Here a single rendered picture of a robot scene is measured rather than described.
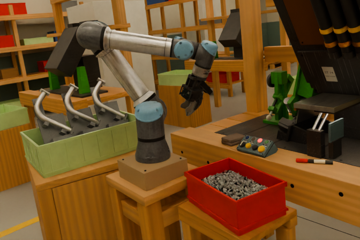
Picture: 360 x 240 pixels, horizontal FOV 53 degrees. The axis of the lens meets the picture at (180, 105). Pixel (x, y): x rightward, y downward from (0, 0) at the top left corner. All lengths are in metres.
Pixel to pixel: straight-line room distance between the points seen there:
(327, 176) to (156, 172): 0.62
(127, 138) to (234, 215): 1.04
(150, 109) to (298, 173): 0.61
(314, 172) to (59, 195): 1.21
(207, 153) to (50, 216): 0.84
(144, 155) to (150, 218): 0.25
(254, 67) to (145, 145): 0.99
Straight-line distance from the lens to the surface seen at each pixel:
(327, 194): 1.38
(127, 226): 1.70
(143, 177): 1.41
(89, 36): 1.47
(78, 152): 1.97
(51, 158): 1.93
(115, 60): 1.59
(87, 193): 1.96
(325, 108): 1.33
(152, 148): 1.48
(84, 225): 2.03
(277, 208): 1.27
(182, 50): 1.40
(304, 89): 1.59
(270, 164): 1.48
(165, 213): 1.50
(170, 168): 1.47
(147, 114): 1.45
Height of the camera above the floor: 1.45
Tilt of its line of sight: 12 degrees down
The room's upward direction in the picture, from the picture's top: 6 degrees counter-clockwise
